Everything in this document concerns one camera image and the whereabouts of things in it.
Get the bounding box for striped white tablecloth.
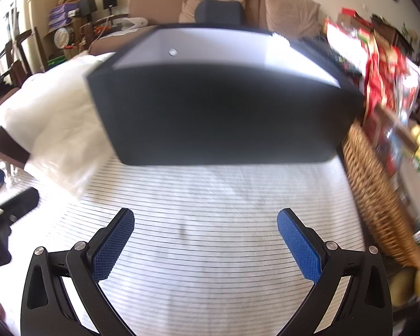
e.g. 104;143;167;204
0;154;369;336

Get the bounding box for dark wooden desktop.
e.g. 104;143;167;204
0;126;32;169

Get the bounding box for white plastic package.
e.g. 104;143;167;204
0;52;123;200

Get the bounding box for large red beige bag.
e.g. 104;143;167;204
364;31;420;137

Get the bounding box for stack of purple white boxes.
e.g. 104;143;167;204
48;3;79;32

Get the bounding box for round white tin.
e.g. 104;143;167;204
54;26;74;48

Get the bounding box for brown sofa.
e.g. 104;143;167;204
89;0;328;56

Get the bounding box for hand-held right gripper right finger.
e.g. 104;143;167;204
276;207;394;336

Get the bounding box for white massager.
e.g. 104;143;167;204
121;17;149;30

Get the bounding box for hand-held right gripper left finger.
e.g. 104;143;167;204
20;207;137;336

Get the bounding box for green plastic bag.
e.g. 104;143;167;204
47;54;71;69

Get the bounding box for dark blue lumbar cushion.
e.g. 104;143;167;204
195;0;247;29

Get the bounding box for black box white interior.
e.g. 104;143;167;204
87;23;366;166

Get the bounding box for red white snack packet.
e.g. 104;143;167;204
325;19;370;75

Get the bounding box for dark wooden chair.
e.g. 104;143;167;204
0;28;46;86

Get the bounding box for wicker basket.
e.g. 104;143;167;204
341;119;420;269

